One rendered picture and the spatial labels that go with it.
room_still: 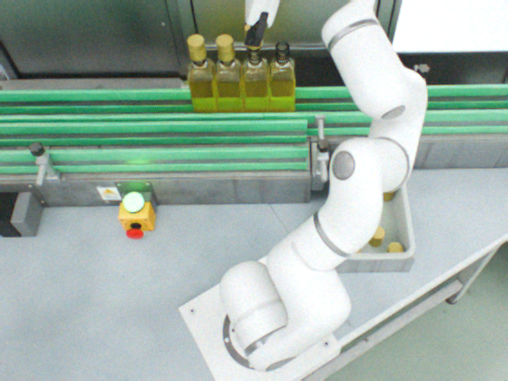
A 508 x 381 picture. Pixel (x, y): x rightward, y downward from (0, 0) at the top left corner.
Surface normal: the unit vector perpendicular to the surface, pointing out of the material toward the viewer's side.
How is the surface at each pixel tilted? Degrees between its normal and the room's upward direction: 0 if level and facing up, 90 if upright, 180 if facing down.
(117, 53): 89
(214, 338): 5
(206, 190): 90
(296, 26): 90
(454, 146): 90
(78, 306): 0
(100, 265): 0
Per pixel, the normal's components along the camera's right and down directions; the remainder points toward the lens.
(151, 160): 0.01, 0.84
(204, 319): -0.02, -0.47
